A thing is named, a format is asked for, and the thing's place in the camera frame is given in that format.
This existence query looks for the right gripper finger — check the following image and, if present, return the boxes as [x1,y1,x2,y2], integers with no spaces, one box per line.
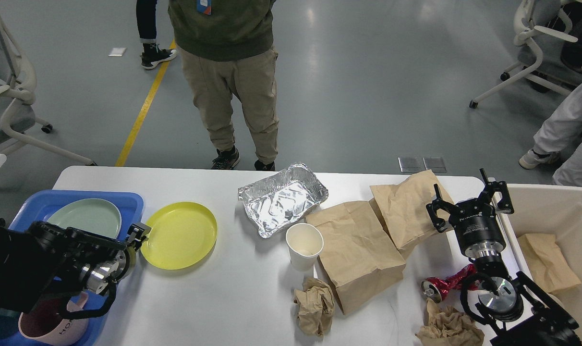
[480,168,515,215]
[426,184,460,234]

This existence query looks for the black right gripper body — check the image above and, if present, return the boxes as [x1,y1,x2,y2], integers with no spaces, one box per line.
[452,201,506,259]

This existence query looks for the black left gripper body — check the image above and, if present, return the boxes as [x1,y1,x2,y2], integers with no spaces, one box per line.
[82,243,138,294]

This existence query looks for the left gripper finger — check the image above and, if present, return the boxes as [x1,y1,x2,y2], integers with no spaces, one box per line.
[125,222,151,250]

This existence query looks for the yellow plate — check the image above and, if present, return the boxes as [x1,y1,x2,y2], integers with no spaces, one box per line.
[141,201,217,270]

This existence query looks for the pink mug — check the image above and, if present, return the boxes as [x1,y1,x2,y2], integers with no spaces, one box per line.
[18,298,89,346]

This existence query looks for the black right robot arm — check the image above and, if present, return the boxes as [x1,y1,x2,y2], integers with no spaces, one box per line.
[426,169,582,346]

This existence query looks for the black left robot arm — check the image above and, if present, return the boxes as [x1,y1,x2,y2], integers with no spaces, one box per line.
[0,221,151,320]

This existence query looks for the rear brown paper bag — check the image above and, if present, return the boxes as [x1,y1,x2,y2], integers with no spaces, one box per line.
[370,170,453,260]

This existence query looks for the pale green plate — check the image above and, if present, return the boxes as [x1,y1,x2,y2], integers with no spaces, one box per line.
[47,198,122,239]

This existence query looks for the floor outlet plate right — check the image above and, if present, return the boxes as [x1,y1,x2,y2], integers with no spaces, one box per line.
[422,156,447,174]

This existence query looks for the floor outlet plate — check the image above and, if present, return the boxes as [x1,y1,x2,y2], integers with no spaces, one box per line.
[422,156,447,174]
[397,156,425,173]

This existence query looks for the floor outlet plate left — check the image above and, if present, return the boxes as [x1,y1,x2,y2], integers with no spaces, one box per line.
[397,156,425,173]

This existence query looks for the crushed red can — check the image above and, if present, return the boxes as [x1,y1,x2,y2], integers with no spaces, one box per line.
[420,263,477,304]

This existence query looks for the white plastic bin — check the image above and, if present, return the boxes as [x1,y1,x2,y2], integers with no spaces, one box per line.
[498,184,582,341]

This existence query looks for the brown bag in bin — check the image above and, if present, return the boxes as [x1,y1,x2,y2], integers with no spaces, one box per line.
[517,234,582,294]

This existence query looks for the large brown paper bag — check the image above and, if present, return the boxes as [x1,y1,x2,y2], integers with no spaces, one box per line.
[305,201,407,315]

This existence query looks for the blue plastic tray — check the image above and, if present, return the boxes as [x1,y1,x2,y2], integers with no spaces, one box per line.
[0,190,144,346]

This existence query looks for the crumpled brown paper wad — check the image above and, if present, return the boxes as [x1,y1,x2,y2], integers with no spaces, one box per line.
[415,299,485,346]

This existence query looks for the white paper cup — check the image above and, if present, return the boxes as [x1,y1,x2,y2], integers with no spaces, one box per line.
[285,223,325,272]

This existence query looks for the aluminium foil tray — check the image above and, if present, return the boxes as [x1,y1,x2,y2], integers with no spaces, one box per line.
[238,162,329,239]

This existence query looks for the crumpled brown paper ball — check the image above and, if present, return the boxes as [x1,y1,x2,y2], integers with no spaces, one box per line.
[293,277,335,338]

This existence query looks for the person in dark jeans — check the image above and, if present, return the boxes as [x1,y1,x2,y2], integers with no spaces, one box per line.
[135,0,177,70]

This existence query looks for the white paper scrap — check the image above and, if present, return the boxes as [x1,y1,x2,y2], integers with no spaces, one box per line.
[108,47,127,57]

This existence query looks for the grey office chair left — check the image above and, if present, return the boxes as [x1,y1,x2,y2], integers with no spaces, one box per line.
[0,15,96,166]

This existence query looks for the person in khaki trousers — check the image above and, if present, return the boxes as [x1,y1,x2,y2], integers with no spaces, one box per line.
[168,0,279,171]

